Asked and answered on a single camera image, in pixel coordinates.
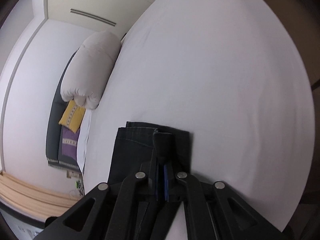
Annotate dark grey headboard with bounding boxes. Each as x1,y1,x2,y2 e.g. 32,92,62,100
46,52,80,173

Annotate white wardrobe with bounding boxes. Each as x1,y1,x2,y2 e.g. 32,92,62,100
47,0,155,38

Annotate white bed mattress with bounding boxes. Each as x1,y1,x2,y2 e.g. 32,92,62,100
84,0,315,230

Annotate beige curtain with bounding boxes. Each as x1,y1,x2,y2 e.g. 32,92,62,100
1,172,81,220

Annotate yellow patterned cushion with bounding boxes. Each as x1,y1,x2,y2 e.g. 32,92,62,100
59,100,86,133

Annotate black denim pants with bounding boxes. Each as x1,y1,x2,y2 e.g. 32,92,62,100
108,121,191,239

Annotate rolled white duvet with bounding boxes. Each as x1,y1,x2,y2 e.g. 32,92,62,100
60,31,121,109

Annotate purple patterned cushion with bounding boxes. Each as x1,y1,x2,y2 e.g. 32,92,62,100
58,126,80,166

